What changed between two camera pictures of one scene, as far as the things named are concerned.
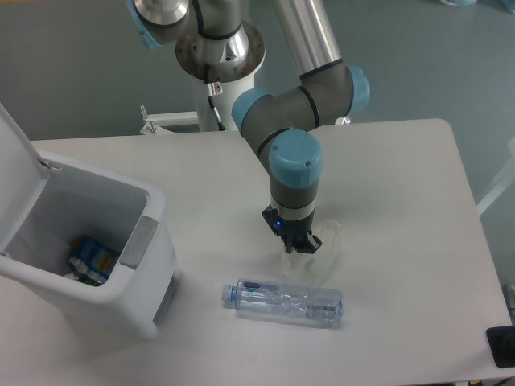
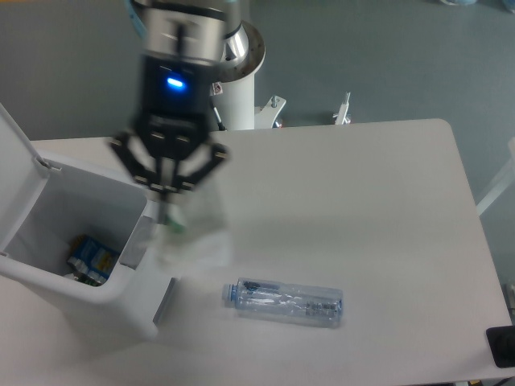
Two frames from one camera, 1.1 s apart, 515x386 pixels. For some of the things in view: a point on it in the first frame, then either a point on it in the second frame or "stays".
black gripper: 293,232 to 175,106
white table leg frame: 503,184 stays
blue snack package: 90,260 stays
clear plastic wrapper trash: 306,268 to 183,246
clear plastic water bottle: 281,301 stays
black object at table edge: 501,342 stays
